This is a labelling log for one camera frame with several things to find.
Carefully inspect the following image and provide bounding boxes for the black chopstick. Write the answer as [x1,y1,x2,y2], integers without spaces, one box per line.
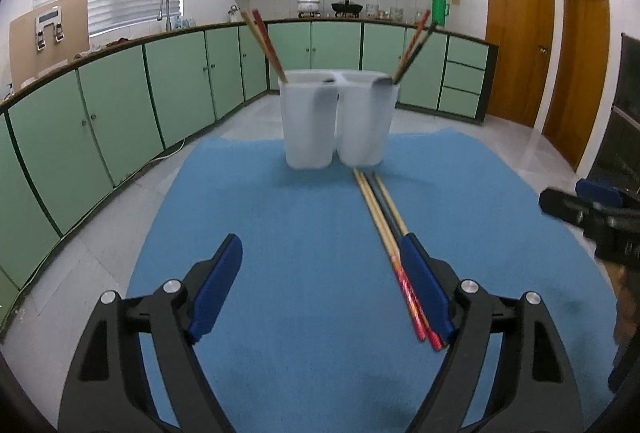
[397,23,439,84]
[381,196,407,241]

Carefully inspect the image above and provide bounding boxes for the red-brown chopstick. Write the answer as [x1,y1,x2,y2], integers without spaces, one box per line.
[392,10,432,83]
[252,9,290,83]

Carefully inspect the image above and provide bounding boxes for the wooden door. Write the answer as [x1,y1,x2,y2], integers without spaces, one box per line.
[542,0,612,171]
[486,0,556,129]

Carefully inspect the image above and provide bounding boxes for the person's right hand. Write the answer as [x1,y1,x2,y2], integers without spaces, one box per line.
[607,260,640,349]

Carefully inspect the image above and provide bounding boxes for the black cabinet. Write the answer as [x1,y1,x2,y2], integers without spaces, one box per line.
[582,32,640,196]

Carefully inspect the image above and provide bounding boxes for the tan wooden chopstick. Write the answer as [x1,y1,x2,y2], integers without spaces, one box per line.
[240,10,287,84]
[373,171,412,236]

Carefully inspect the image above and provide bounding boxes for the blue table mat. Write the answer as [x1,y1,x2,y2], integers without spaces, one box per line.
[125,128,618,433]

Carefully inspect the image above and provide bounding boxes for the wooden board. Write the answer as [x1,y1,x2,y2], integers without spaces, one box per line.
[9,0,91,90]

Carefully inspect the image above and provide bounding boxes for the black wok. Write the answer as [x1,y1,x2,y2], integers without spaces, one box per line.
[331,0,363,18]

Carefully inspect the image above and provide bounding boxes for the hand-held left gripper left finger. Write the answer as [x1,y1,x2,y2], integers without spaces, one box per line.
[59,233,244,433]

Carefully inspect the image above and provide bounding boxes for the white device on board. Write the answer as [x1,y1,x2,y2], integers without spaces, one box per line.
[33,6,65,48]

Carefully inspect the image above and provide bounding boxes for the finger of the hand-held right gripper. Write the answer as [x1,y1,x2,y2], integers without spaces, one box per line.
[575,179,626,209]
[539,187,608,234]

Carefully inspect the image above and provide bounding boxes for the dark kitchen countertop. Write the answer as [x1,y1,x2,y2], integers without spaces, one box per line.
[0,19,501,114]

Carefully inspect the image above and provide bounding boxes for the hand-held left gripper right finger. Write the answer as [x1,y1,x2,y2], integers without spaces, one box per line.
[399,233,586,433]

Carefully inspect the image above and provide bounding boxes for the wooden chopstick with red end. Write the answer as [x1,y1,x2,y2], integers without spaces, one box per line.
[353,169,427,342]
[360,171,445,352]

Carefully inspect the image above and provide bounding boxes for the white double utensil holder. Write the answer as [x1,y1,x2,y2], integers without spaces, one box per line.
[278,69,402,170]

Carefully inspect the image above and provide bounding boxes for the green lower kitchen cabinets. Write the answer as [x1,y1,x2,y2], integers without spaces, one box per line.
[0,20,501,339]

